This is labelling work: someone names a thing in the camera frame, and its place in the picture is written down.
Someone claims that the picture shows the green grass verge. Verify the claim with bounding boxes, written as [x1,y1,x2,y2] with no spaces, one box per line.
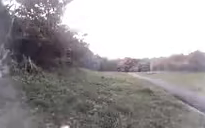
[9,66,205,128]

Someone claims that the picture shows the grey asphalt path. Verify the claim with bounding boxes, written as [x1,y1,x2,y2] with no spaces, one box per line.
[129,71,205,119]

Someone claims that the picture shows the grass field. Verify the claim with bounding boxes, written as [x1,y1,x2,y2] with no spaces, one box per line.
[139,70,205,98]

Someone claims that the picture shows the dense bushes and trees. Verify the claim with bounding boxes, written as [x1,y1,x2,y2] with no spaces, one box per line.
[0,0,106,79]

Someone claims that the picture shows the brown hedge row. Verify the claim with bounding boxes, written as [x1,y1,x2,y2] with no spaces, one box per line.
[149,49,205,73]

